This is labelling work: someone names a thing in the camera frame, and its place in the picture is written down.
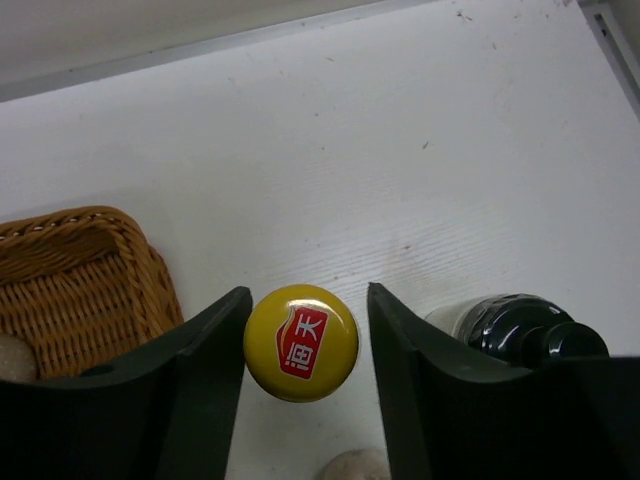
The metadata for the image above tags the black cap white powder bottle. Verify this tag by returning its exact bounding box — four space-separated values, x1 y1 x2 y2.
425 293 609 369

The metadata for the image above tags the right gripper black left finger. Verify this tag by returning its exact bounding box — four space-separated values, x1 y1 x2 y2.
1 287 253 479

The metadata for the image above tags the silver cap glass shaker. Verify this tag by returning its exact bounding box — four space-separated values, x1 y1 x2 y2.
0 334 37 383

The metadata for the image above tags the small yellow oil bottle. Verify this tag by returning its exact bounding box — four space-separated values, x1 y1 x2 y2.
317 448 391 480

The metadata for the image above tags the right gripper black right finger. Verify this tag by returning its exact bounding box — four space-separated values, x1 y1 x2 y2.
367 283 639 479

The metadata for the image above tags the brown wicker divided tray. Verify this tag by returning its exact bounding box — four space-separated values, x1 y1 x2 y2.
1 206 184 379

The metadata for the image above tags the yellow cap chili sauce bottle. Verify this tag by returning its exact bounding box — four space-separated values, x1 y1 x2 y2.
243 284 360 403

